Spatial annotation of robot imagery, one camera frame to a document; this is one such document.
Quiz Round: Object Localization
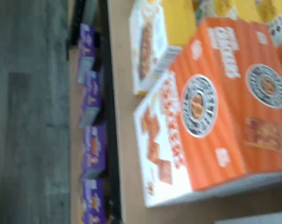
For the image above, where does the purple Annie's box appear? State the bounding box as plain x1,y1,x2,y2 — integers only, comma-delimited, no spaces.
80,125,107,180
81,179,107,224
77,70,104,128
76,22,96,84

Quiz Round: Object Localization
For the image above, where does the white yellow snack bar box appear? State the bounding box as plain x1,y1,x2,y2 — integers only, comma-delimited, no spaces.
128,0,198,98
194,0,282,24

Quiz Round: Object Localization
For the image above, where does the blue white pretzel crackers box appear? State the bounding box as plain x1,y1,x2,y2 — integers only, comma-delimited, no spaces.
214,211,282,224

